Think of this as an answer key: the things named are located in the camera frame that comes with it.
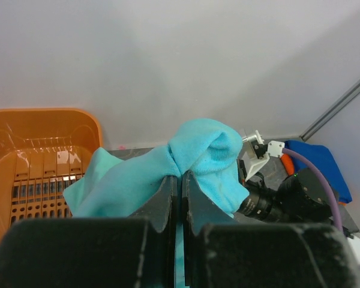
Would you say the orange plastic basket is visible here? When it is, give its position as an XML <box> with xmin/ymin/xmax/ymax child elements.
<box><xmin>0</xmin><ymin>108</ymin><xmax>103</xmax><ymax>241</ymax></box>

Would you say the mint green t shirt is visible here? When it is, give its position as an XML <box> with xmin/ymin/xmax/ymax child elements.
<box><xmin>62</xmin><ymin>117</ymin><xmax>250</xmax><ymax>288</ymax></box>

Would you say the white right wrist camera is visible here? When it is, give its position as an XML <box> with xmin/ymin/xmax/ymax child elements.
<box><xmin>241</xmin><ymin>130</ymin><xmax>285</xmax><ymax>182</ymax></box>

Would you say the right aluminium corner post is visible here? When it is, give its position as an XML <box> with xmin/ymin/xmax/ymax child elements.
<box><xmin>299</xmin><ymin>79</ymin><xmax>360</xmax><ymax>142</ymax></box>

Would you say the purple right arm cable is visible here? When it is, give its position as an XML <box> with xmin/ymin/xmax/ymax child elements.
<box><xmin>283</xmin><ymin>148</ymin><xmax>344</xmax><ymax>232</ymax></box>

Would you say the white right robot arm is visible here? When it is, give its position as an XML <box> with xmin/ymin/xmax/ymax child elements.
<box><xmin>238</xmin><ymin>167</ymin><xmax>360</xmax><ymax>287</ymax></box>

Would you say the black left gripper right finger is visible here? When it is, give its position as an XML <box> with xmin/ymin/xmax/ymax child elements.
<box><xmin>181</xmin><ymin>170</ymin><xmax>237</xmax><ymax>287</ymax></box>

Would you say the folded orange t shirt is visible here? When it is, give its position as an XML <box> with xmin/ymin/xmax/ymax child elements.
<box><xmin>280</xmin><ymin>154</ymin><xmax>295</xmax><ymax>176</ymax></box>

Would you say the folded blue t shirt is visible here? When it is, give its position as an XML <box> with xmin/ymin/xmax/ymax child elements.
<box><xmin>285</xmin><ymin>140</ymin><xmax>352</xmax><ymax>204</ymax></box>

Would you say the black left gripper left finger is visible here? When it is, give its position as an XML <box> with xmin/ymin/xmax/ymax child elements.
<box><xmin>130</xmin><ymin>176</ymin><xmax>176</xmax><ymax>287</ymax></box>

